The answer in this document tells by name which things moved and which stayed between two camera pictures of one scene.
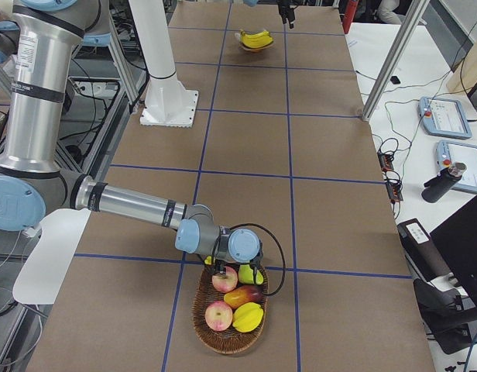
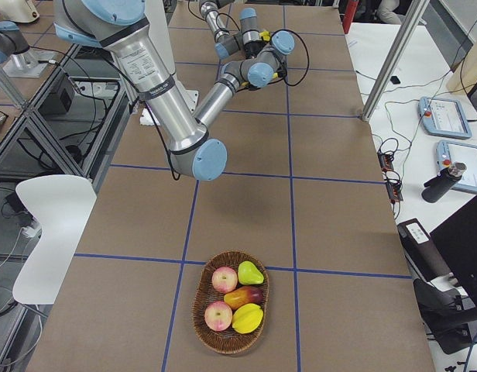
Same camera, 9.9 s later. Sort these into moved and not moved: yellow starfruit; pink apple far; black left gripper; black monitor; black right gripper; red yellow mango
Moved: black left gripper; black right gripper
Not moved: yellow starfruit; red yellow mango; black monitor; pink apple far
